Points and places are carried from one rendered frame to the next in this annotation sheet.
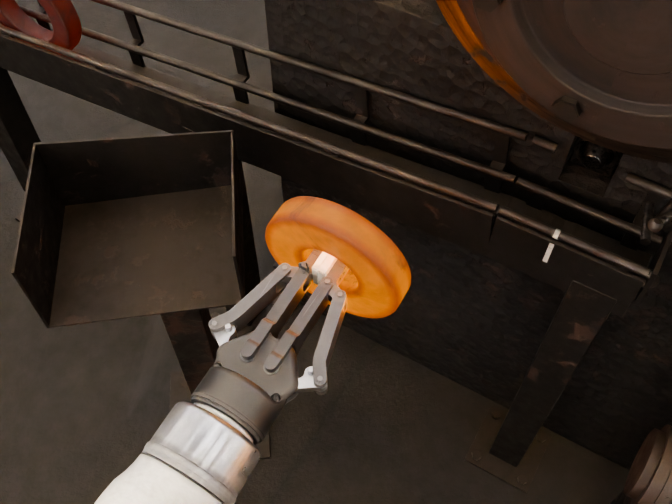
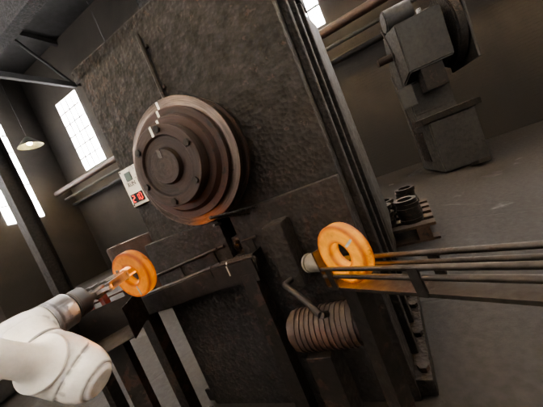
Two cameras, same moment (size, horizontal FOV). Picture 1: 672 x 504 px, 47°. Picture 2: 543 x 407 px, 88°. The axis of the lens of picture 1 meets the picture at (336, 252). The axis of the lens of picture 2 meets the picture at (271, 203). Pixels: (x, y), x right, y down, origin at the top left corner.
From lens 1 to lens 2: 86 cm
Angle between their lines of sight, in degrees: 51
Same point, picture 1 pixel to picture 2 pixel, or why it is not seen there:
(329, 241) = (122, 259)
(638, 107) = (185, 190)
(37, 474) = not seen: outside the picture
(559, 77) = (169, 195)
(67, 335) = not seen: outside the picture
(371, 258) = (131, 255)
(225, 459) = (58, 301)
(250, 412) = (76, 293)
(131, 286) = not seen: hidden behind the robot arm
